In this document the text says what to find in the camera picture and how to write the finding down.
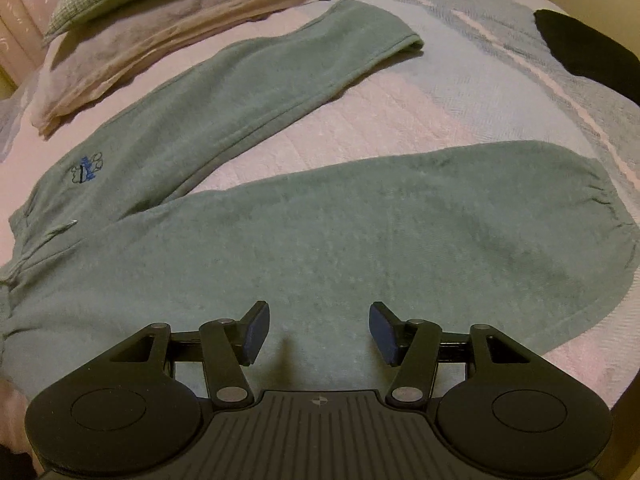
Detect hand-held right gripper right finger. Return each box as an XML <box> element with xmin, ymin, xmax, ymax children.
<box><xmin>368</xmin><ymin>301</ymin><xmax>531</xmax><ymax>407</ymax></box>

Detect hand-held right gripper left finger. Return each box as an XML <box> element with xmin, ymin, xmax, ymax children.
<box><xmin>107</xmin><ymin>301</ymin><xmax>271</xmax><ymax>408</ymax></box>

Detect green fleece pants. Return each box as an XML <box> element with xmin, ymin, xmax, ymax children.
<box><xmin>0</xmin><ymin>0</ymin><xmax>640</xmax><ymax>396</ymax></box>

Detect beige folded blanket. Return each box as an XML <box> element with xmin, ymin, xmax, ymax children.
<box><xmin>31</xmin><ymin>0</ymin><xmax>341</xmax><ymax>138</ymax></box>

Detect grey folded blanket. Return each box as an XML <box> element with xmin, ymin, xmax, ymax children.
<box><xmin>37</xmin><ymin>0</ymin><xmax>313</xmax><ymax>111</ymax></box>

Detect black cloth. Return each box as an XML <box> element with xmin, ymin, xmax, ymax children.
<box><xmin>532</xmin><ymin>9</ymin><xmax>640</xmax><ymax>106</ymax></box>

